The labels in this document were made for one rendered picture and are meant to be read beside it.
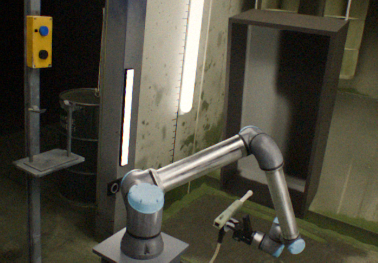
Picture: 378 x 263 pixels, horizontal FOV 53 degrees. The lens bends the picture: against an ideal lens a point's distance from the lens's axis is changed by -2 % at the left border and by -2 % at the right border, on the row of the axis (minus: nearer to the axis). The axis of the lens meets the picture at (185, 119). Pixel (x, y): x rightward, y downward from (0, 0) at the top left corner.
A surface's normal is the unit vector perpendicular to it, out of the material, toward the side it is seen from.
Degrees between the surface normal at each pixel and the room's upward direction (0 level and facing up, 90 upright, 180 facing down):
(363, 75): 90
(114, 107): 90
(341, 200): 57
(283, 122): 102
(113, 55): 90
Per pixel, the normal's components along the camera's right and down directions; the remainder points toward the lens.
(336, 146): -0.39, -0.37
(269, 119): -0.53, 0.37
